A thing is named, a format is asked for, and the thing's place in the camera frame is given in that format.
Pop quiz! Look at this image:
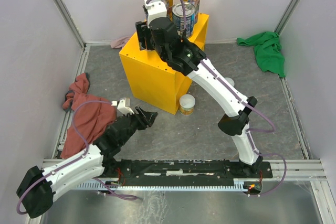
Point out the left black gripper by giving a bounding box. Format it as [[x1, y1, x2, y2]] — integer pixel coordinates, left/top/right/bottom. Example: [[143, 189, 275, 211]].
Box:
[[119, 105, 158, 146]]

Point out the blue can metal pull-tab lid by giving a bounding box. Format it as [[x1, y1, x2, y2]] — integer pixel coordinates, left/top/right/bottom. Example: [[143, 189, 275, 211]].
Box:
[[143, 0, 169, 20]]

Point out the blue can with pull-tab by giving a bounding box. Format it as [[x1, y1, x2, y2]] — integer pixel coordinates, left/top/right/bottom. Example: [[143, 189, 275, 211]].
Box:
[[172, 2, 195, 38]]

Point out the short green can clear lid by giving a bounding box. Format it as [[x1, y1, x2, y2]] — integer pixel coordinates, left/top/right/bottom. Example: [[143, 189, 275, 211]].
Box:
[[225, 78, 235, 87]]

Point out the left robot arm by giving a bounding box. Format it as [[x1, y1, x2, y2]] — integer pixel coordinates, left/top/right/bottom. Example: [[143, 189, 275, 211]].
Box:
[[16, 107, 158, 218]]

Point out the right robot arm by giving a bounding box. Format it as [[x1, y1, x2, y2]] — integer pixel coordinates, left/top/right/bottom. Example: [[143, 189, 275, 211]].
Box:
[[135, 17, 263, 177]]

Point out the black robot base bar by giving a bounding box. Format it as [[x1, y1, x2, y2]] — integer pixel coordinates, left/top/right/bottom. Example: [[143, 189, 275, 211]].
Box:
[[101, 159, 273, 186]]

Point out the pink cloth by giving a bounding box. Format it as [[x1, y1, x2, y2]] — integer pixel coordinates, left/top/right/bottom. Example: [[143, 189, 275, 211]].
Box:
[[110, 36, 131, 49]]

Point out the yellow open shelf cabinet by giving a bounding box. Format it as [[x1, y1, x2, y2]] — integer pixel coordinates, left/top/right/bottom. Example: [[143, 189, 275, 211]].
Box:
[[119, 15, 208, 114]]

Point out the short can white lid front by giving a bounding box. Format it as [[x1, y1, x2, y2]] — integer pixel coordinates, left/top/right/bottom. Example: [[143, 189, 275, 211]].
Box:
[[179, 94, 195, 115]]

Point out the red cloth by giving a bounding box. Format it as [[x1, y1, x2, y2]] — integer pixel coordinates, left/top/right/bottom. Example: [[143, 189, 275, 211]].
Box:
[[60, 73, 117, 159]]

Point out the green cloth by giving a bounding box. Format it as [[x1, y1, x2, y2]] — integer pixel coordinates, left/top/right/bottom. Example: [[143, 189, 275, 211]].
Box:
[[237, 31, 286, 78]]

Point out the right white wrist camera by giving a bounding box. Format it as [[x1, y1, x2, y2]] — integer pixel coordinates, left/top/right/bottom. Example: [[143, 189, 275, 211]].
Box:
[[143, 0, 169, 27]]

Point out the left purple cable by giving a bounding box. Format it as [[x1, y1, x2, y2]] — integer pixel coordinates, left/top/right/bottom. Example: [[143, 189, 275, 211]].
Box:
[[15, 100, 118, 216]]

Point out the white slotted cable duct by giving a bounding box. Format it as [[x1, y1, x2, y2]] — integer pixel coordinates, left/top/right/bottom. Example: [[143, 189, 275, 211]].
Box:
[[75, 179, 249, 192]]

